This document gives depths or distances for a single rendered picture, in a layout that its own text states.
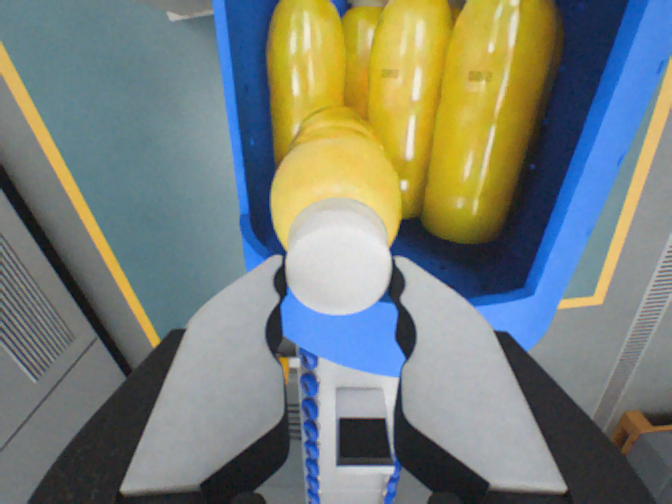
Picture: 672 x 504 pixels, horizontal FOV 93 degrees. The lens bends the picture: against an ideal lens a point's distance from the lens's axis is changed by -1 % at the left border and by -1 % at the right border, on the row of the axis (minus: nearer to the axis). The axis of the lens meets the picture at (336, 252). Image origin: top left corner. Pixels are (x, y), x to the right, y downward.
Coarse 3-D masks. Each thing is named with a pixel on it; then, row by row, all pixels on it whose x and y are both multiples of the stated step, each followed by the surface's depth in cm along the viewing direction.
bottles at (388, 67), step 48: (288, 0) 25; (384, 0) 28; (432, 0) 23; (288, 48) 25; (336, 48) 26; (384, 48) 24; (432, 48) 23; (288, 96) 27; (336, 96) 28; (384, 96) 26; (432, 96) 25; (288, 144) 29; (384, 144) 27
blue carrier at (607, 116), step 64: (256, 0) 26; (576, 0) 25; (640, 0) 12; (256, 64) 28; (576, 64) 26; (640, 64) 13; (256, 128) 29; (576, 128) 26; (256, 192) 31; (576, 192) 16; (256, 256) 23; (448, 256) 33; (512, 256) 33; (576, 256) 20; (320, 320) 20; (384, 320) 19; (512, 320) 19
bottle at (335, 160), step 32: (320, 128) 18; (352, 128) 18; (288, 160) 15; (320, 160) 14; (352, 160) 14; (384, 160) 15; (288, 192) 14; (320, 192) 13; (352, 192) 13; (384, 192) 14; (288, 224) 14; (384, 224) 13
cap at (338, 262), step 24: (312, 216) 12; (336, 216) 11; (360, 216) 12; (312, 240) 11; (336, 240) 11; (360, 240) 11; (384, 240) 12; (288, 264) 11; (312, 264) 11; (336, 264) 11; (360, 264) 11; (384, 264) 11; (312, 288) 12; (336, 288) 12; (360, 288) 12; (384, 288) 12; (336, 312) 12
